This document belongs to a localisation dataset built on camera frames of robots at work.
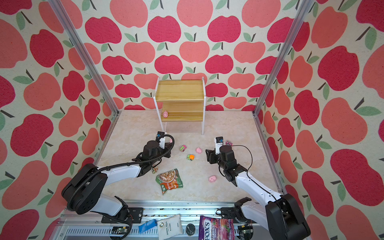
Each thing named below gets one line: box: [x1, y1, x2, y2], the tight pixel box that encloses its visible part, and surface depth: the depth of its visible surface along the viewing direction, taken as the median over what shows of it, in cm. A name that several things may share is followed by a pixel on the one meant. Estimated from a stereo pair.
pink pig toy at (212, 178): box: [208, 175, 217, 183], surface depth 87 cm
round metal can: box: [185, 223, 196, 236], surface depth 64 cm
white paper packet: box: [157, 214, 183, 240], surface depth 72 cm
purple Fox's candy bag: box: [198, 215, 235, 240], surface depth 70 cm
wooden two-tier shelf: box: [153, 77, 207, 135], surface depth 92 cm
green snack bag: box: [155, 168, 183, 196], surface depth 86 cm
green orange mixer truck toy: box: [186, 154, 195, 161], surface depth 95 cm
